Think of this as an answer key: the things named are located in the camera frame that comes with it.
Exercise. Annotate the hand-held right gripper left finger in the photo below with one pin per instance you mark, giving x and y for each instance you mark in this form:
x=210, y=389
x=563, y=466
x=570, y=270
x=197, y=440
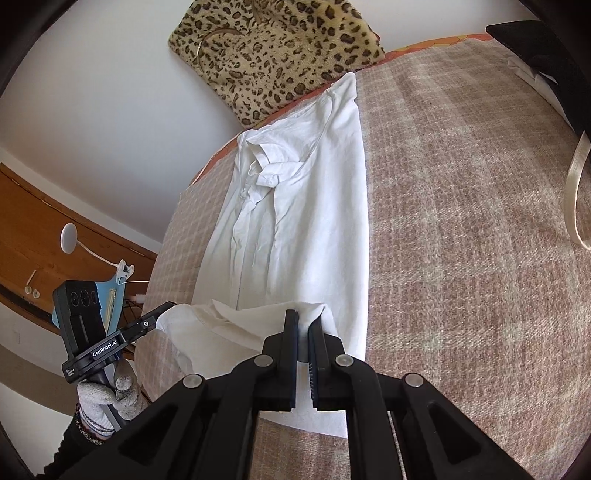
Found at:
x=290, y=341

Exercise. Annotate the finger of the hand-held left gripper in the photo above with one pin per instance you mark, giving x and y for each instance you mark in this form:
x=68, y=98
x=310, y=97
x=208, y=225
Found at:
x=147, y=323

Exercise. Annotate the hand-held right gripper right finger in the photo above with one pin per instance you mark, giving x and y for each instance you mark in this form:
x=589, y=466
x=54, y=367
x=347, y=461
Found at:
x=316, y=350

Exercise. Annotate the white t-shirt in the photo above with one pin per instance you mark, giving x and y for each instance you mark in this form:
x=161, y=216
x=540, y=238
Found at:
x=300, y=207

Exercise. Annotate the person's left forearm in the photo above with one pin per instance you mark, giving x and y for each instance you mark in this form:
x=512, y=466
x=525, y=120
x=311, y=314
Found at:
x=69, y=452

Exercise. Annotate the person's left hand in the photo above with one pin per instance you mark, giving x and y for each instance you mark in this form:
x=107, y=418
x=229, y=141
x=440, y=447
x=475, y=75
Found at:
x=92, y=397

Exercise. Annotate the blue chair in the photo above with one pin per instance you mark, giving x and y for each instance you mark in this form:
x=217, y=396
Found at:
x=116, y=295

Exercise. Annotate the white clip lamp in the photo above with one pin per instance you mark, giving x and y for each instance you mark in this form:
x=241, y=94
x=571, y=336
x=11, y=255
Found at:
x=69, y=237

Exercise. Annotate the wooden door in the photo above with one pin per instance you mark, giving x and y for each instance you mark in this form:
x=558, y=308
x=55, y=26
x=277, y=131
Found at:
x=27, y=221

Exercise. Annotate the plaid blanket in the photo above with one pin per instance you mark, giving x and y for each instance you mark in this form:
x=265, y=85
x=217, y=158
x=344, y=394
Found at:
x=461, y=230

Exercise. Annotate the leopard print cushion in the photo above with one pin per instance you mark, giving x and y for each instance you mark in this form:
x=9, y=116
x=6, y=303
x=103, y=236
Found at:
x=277, y=46

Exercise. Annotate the white garment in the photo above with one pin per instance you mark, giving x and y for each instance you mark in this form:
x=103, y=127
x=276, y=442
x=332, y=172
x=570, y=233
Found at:
x=531, y=76

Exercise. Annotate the black garment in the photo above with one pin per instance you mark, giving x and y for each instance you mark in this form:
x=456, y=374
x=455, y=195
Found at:
x=545, y=50

